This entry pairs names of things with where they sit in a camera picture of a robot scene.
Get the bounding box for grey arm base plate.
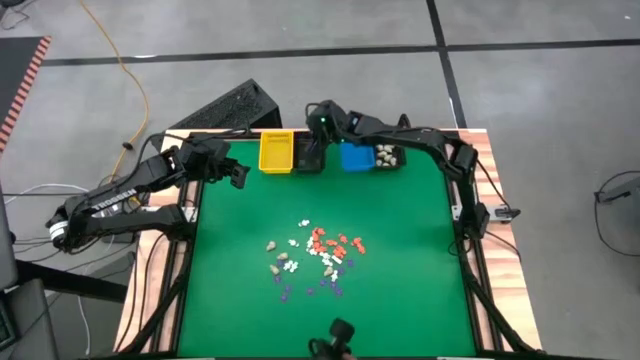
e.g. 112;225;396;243
451;202;522;222

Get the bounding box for grey cabinet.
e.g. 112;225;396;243
0;184;19;292

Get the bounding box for black round handheld device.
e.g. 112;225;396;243
307;318;357;360

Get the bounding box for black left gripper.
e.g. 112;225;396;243
194;138;250;190

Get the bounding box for black plastic basket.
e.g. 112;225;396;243
373;142;408;172
293;137;327;175

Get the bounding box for grey stand foot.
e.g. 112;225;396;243
594;174;640;204

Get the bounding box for green table mat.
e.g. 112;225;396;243
177;137;477;357

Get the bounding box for wooden table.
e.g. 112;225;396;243
113;127;544;354

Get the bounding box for black floor cable loop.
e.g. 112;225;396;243
593;169;640;257

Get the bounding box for yellow plastic basket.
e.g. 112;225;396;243
258;130;296;175

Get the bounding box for black orange-striped floor mat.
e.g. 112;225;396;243
0;35;53;154

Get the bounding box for white floor cable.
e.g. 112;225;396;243
4;182;92;206

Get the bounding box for yellow cable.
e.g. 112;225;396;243
79;0;151;194

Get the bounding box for blue plastic basket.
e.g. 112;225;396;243
339;142;377;174

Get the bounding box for black floor beam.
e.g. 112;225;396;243
14;259;129;304

